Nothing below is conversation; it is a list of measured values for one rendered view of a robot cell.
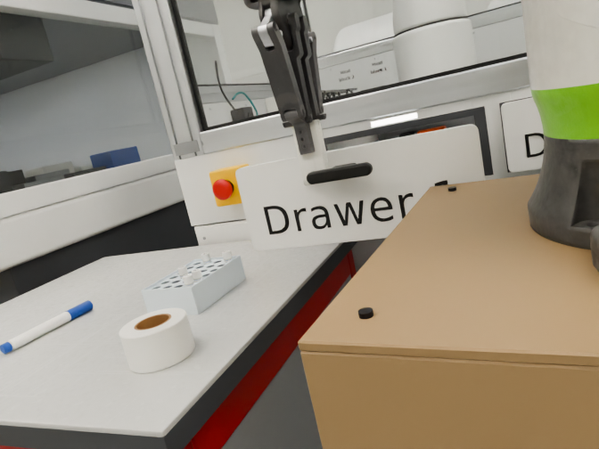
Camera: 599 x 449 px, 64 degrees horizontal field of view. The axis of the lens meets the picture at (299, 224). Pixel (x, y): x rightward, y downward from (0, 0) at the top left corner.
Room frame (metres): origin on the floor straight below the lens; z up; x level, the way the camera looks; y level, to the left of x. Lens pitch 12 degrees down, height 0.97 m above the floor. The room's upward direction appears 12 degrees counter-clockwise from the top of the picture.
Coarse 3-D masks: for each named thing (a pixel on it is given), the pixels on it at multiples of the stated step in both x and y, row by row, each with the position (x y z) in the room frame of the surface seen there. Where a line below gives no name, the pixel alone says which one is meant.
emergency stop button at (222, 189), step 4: (220, 180) 0.92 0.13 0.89; (224, 180) 0.92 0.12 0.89; (216, 184) 0.92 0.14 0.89; (220, 184) 0.91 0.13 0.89; (224, 184) 0.91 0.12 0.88; (228, 184) 0.91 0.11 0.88; (212, 188) 0.93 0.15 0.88; (216, 188) 0.92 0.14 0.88; (220, 188) 0.91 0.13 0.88; (224, 188) 0.91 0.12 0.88; (228, 188) 0.91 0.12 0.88; (232, 188) 0.92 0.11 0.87; (216, 192) 0.92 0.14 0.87; (220, 192) 0.92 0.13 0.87; (224, 192) 0.91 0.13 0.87; (228, 192) 0.91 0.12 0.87; (232, 192) 0.92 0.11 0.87; (216, 196) 0.92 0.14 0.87; (220, 196) 0.92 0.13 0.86; (224, 196) 0.91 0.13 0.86; (228, 196) 0.92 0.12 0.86
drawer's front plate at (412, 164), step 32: (448, 128) 0.51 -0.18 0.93; (288, 160) 0.58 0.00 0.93; (352, 160) 0.55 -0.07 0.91; (384, 160) 0.54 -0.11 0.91; (416, 160) 0.52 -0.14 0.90; (448, 160) 0.51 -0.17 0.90; (480, 160) 0.50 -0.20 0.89; (256, 192) 0.60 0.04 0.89; (288, 192) 0.59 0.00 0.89; (320, 192) 0.57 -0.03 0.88; (352, 192) 0.55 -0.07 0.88; (384, 192) 0.54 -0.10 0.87; (416, 192) 0.52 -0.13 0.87; (256, 224) 0.61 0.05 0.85; (320, 224) 0.57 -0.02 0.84; (352, 224) 0.56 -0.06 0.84; (384, 224) 0.54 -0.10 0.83
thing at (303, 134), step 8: (288, 112) 0.52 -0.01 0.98; (296, 112) 0.51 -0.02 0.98; (288, 120) 0.52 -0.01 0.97; (296, 120) 0.52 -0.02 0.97; (304, 120) 0.53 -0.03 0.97; (296, 128) 0.54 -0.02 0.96; (304, 128) 0.53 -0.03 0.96; (296, 136) 0.54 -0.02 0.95; (304, 136) 0.53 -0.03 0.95; (304, 144) 0.53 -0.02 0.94; (312, 144) 0.54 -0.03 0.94; (304, 152) 0.54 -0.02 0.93; (312, 152) 0.53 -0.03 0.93
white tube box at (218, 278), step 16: (240, 256) 0.70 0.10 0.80; (176, 272) 0.69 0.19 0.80; (208, 272) 0.65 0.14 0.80; (224, 272) 0.65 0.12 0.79; (240, 272) 0.69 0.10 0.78; (160, 288) 0.62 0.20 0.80; (176, 288) 0.60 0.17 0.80; (192, 288) 0.59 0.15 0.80; (208, 288) 0.61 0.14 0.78; (224, 288) 0.64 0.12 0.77; (160, 304) 0.61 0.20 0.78; (176, 304) 0.60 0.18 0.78; (192, 304) 0.59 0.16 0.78; (208, 304) 0.61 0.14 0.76
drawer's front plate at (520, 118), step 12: (504, 108) 0.76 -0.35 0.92; (516, 108) 0.75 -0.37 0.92; (528, 108) 0.75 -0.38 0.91; (504, 120) 0.76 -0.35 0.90; (516, 120) 0.75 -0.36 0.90; (528, 120) 0.75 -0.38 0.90; (540, 120) 0.74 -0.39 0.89; (504, 132) 0.76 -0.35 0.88; (516, 132) 0.75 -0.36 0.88; (528, 132) 0.75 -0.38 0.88; (540, 132) 0.74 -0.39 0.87; (516, 144) 0.75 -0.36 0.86; (540, 144) 0.74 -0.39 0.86; (516, 156) 0.76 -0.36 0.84; (540, 156) 0.74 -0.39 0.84; (516, 168) 0.76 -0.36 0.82; (528, 168) 0.75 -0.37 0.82
